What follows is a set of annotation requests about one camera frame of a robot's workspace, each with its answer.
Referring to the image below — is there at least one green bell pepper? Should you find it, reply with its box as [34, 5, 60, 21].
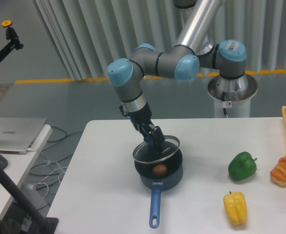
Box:
[228, 152, 257, 181]

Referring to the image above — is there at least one white side table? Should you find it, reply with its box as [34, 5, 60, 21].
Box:
[0, 124, 52, 219]

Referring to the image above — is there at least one orange croissant bread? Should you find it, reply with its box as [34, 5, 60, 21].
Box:
[270, 156, 286, 187]

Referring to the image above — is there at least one white floor cable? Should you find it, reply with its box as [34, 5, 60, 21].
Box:
[33, 152, 68, 203]

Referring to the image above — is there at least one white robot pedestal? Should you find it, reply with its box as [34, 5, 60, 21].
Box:
[207, 74, 258, 118]

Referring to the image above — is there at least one yellow bell pepper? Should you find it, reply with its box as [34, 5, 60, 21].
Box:
[223, 192, 247, 226]

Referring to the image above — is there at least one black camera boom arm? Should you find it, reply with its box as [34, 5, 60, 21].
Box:
[0, 19, 24, 62]

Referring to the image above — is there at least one glass pot lid blue knob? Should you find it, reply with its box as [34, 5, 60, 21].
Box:
[132, 135, 180, 164]

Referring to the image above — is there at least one brown egg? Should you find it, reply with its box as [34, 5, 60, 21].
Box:
[152, 164, 168, 177]

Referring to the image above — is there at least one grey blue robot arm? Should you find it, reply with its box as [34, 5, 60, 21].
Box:
[107, 0, 248, 147]

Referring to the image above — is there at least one silver laptop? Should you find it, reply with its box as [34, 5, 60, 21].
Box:
[0, 117, 46, 155]

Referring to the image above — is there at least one black tripod pole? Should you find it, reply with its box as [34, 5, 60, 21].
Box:
[0, 167, 59, 234]

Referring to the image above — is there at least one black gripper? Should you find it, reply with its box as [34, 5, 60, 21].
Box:
[119, 103, 165, 151]

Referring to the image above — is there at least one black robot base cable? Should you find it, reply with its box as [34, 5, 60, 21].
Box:
[221, 92, 229, 119]

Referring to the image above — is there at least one blue saucepan with handle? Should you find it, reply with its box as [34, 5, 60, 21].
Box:
[134, 149, 184, 229]

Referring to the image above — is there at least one black floor cable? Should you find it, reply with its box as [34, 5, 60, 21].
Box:
[28, 125, 84, 210]

